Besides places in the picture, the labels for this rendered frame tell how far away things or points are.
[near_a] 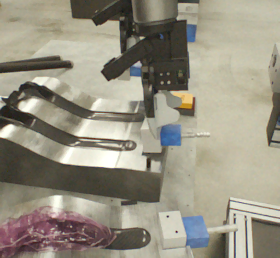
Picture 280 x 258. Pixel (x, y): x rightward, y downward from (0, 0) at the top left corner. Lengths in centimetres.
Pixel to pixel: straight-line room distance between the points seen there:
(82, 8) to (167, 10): 427
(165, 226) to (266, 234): 94
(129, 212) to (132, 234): 4
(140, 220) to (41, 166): 24
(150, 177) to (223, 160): 143
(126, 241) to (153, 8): 38
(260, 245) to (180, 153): 71
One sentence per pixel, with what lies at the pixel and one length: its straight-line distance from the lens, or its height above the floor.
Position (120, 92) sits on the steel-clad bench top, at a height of 80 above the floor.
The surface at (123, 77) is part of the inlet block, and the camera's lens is 86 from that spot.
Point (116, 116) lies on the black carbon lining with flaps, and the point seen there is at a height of 88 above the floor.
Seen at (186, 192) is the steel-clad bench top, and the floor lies 80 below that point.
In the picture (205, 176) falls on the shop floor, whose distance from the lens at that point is 187.
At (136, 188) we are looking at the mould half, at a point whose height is 84.
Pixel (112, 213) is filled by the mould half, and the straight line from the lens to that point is 56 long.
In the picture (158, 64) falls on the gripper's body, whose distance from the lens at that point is 52.
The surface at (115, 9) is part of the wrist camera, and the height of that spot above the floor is 110.
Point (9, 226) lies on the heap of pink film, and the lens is 51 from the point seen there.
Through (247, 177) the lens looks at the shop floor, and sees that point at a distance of 193.
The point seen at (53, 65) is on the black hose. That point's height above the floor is 84.
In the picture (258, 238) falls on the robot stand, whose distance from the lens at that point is 140.
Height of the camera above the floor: 129
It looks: 35 degrees down
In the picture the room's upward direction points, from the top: straight up
